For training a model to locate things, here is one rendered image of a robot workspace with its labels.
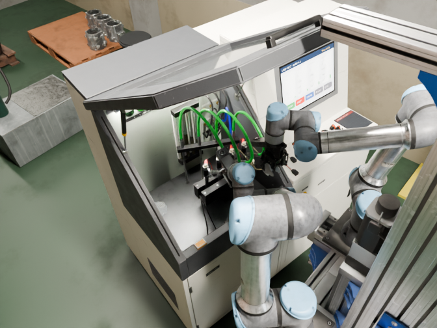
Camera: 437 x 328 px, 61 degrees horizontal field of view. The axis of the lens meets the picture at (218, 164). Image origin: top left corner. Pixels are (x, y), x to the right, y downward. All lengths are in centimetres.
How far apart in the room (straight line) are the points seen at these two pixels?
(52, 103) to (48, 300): 179
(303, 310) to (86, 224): 222
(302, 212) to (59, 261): 235
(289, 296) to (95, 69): 127
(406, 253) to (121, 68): 137
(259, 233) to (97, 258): 215
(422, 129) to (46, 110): 316
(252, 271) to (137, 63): 115
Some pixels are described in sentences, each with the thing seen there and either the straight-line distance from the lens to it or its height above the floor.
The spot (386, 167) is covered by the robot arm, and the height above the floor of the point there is 136.
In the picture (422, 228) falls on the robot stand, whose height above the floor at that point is 167.
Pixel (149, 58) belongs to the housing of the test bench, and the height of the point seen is 150.
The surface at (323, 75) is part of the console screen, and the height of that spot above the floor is 126.
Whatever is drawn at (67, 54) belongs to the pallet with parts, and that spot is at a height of 16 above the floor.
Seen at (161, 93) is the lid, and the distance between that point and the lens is 89.
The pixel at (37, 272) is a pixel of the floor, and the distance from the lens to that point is 305.
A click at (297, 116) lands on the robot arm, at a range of 135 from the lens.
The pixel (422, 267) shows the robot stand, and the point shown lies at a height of 155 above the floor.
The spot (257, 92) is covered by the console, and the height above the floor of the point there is 134.
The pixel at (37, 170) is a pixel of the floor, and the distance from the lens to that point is 376.
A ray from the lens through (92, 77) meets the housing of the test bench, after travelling 179.
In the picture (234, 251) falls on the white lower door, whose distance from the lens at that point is 194.
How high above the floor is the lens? 239
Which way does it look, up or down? 45 degrees down
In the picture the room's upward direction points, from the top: 3 degrees counter-clockwise
